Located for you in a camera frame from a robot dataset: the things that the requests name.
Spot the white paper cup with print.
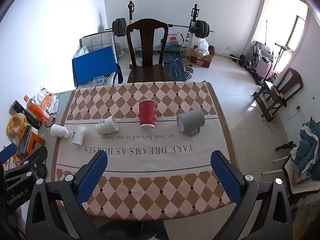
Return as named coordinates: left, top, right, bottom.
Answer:
left=95, top=116, right=119, bottom=135

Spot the small white paper cup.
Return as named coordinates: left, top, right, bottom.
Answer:
left=50, top=124, right=69, bottom=138

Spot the upright white paper cup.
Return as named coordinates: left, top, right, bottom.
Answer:
left=71, top=124, right=87, bottom=145

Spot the red ribbed paper cup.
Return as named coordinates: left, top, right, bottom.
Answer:
left=139, top=100, right=158, bottom=128

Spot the pile of blue clothes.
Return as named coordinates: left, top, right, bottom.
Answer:
left=291, top=118, right=319, bottom=183

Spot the orange box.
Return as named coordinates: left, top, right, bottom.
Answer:
left=25, top=132, right=46, bottom=154

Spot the yellow plastic bag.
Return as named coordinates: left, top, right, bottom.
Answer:
left=6, top=113, right=28, bottom=145

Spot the orange drink bottle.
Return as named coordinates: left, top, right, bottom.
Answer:
left=23, top=95, right=49, bottom=122

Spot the grey ribbed mug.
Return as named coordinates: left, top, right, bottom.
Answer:
left=177, top=109, right=205, bottom=136

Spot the dark chair with white cushion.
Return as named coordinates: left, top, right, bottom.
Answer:
left=253, top=68, right=303, bottom=122

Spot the checkered beige tablecloth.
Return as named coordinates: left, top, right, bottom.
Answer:
left=51, top=81, right=236, bottom=220

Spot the dark wooden chair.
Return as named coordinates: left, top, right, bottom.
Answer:
left=126, top=18, right=172, bottom=84

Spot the red cardboard box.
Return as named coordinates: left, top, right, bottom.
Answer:
left=189, top=49, right=215, bottom=68

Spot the white padded bench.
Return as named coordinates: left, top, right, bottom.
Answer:
left=80, top=31, right=116, bottom=56

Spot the barbell on rack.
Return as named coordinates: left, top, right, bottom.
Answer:
left=105, top=4, right=214, bottom=46

